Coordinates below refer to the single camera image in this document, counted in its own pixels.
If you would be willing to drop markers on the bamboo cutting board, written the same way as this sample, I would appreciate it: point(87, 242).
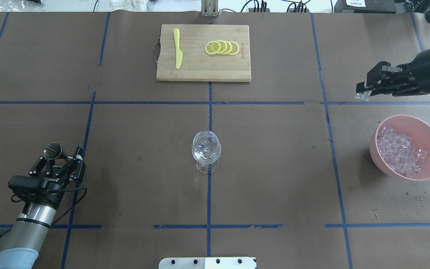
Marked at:
point(199, 66)

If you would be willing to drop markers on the yellow plastic knife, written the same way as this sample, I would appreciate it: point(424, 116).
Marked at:
point(178, 51)

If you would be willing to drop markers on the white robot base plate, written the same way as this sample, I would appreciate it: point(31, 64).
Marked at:
point(208, 263)

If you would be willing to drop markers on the lemon slice front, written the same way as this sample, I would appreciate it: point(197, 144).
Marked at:
point(212, 47)

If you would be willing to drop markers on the pile of ice cubes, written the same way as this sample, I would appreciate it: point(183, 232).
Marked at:
point(397, 149)

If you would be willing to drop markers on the lemon slice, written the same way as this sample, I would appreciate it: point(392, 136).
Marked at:
point(228, 48)
point(212, 47)
point(222, 46)
point(234, 48)

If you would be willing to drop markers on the lemon slice back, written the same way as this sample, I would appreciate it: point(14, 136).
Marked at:
point(234, 48)

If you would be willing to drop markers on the pink bowl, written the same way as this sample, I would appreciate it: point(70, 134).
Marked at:
point(418, 130)

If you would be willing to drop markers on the clear ice cube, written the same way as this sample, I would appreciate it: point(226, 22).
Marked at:
point(364, 96)

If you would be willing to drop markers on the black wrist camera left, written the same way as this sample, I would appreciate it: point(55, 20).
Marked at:
point(25, 187)

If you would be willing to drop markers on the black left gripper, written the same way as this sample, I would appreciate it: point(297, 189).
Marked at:
point(52, 183)

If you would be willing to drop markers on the clear wine glass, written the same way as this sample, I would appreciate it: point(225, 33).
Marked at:
point(206, 150)

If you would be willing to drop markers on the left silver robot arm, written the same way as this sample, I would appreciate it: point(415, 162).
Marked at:
point(20, 245)

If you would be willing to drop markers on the steel double jigger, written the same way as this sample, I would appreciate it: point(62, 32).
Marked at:
point(54, 151)

